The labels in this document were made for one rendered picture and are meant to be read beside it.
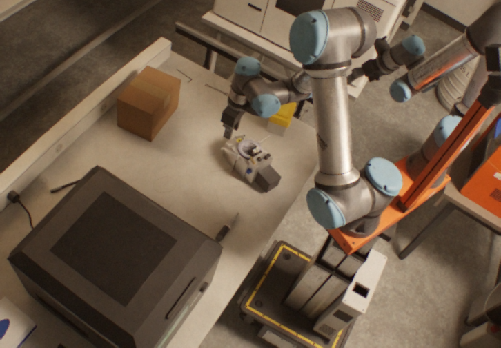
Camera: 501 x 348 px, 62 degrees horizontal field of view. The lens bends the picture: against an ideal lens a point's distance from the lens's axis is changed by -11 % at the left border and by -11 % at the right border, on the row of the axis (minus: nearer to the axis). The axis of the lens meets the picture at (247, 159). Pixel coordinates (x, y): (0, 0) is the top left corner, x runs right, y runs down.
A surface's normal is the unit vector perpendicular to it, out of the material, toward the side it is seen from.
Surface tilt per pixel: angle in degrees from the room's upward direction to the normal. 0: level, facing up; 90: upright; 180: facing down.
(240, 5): 90
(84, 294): 0
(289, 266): 0
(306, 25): 85
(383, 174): 8
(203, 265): 51
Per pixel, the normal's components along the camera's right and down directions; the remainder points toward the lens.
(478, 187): -0.49, 0.63
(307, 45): -0.87, 0.15
